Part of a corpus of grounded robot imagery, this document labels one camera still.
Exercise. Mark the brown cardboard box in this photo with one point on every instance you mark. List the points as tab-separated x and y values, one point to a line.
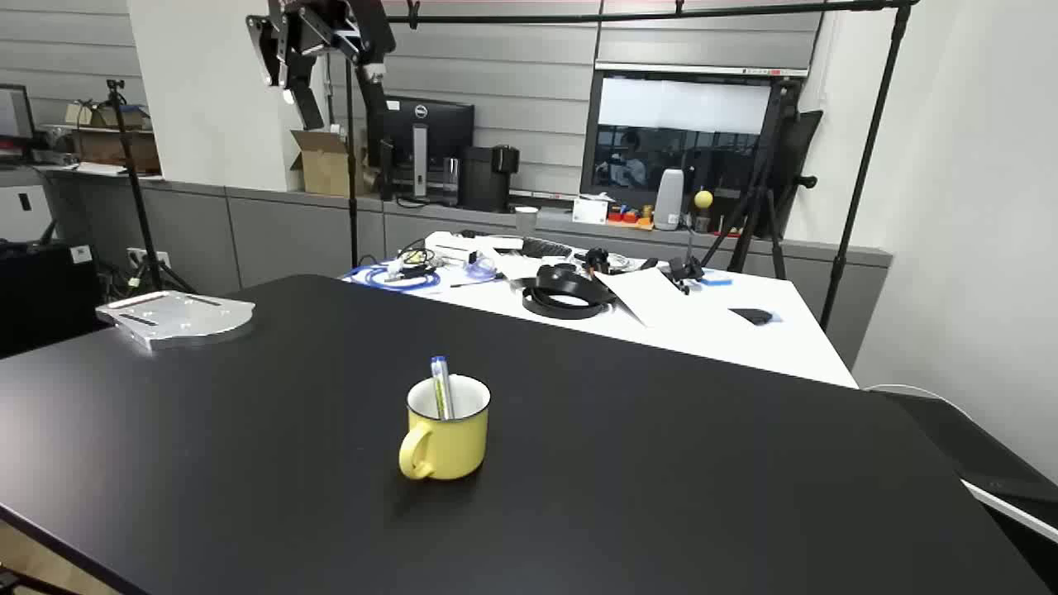
326	166

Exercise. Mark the black camera tripod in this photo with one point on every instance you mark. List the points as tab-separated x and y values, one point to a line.
775	175

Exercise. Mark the black computer monitor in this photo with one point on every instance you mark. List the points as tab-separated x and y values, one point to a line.
424	139

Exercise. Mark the yellow ball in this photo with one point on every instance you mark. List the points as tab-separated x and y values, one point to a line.
701	200

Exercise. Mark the black desktop box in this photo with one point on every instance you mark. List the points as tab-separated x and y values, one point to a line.
484	175

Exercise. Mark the white side table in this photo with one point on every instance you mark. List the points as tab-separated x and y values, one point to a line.
627	299

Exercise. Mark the white cylinder speaker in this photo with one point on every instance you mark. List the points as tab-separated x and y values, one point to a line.
669	200

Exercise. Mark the black overhead crossbar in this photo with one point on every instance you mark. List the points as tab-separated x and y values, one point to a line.
679	10

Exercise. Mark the yellow enamel mug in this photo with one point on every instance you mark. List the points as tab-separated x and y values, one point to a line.
444	446

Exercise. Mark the black tripod at left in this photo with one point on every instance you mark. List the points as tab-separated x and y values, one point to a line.
160	277

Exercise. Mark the grey low partition cabinet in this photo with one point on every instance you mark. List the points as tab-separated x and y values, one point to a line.
230	239

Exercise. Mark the black light stand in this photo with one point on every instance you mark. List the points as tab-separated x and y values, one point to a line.
880	98

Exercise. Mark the small black mouse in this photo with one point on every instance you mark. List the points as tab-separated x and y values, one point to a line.
755	316

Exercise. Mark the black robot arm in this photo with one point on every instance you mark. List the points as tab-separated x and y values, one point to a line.
297	34

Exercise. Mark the black centre pole stand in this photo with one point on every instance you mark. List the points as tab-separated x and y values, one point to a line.
352	161

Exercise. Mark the blue capped marker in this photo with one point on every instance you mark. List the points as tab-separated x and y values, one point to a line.
440	389

